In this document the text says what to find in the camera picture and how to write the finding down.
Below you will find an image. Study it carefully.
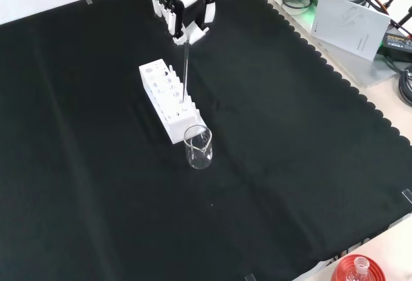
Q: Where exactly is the black power adapter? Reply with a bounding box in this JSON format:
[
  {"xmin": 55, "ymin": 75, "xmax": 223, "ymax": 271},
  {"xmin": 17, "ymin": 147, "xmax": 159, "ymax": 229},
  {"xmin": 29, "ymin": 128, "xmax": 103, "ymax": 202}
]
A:
[{"xmin": 380, "ymin": 31, "xmax": 412, "ymax": 64}]

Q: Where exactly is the black tripod leg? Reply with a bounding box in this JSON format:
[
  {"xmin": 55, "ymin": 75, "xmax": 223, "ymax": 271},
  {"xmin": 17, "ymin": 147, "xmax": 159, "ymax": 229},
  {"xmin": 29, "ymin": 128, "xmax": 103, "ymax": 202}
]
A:
[{"xmin": 382, "ymin": 0, "xmax": 412, "ymax": 38}]

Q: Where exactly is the red ring stand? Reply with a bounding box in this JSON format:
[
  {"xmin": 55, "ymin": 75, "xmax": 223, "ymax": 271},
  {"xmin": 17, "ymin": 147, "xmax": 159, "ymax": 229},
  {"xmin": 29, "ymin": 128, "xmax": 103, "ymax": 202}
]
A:
[{"xmin": 331, "ymin": 254, "xmax": 386, "ymax": 281}]

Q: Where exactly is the black cable bundle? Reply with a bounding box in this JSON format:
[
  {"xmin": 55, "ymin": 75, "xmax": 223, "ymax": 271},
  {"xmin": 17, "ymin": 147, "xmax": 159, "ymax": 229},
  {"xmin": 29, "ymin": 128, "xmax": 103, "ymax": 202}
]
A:
[{"xmin": 398, "ymin": 64, "xmax": 412, "ymax": 109}]

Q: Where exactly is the white test tube rack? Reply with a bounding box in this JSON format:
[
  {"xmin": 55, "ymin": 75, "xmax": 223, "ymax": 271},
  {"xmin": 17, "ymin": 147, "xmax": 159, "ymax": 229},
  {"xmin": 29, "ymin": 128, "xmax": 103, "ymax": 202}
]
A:
[{"xmin": 138, "ymin": 58, "xmax": 210, "ymax": 144}]

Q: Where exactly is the pale folded board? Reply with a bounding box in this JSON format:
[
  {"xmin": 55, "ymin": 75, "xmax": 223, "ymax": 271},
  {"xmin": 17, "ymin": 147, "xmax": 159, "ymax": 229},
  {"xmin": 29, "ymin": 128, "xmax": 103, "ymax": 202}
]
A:
[{"xmin": 310, "ymin": 0, "xmax": 392, "ymax": 62}]

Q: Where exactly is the black bench cloth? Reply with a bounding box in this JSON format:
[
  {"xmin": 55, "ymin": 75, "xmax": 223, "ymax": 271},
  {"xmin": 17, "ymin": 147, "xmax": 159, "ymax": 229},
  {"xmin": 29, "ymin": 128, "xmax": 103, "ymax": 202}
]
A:
[{"xmin": 0, "ymin": 0, "xmax": 412, "ymax": 281}]

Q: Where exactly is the clear round-bottom flask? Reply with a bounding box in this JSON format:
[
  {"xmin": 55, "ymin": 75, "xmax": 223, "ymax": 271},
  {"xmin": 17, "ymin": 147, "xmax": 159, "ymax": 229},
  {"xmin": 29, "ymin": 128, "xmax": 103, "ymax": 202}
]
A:
[{"xmin": 345, "ymin": 257, "xmax": 371, "ymax": 281}]

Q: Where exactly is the clear glass beaker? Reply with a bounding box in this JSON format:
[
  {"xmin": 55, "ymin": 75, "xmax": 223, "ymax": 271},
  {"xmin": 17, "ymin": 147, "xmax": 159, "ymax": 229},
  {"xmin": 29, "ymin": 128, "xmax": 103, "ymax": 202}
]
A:
[{"xmin": 183, "ymin": 124, "xmax": 214, "ymax": 170}]

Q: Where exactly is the clear glass rod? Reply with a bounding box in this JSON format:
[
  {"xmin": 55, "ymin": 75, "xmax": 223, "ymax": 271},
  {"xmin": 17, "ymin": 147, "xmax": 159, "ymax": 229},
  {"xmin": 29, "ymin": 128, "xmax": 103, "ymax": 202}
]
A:
[{"xmin": 181, "ymin": 36, "xmax": 191, "ymax": 105}]

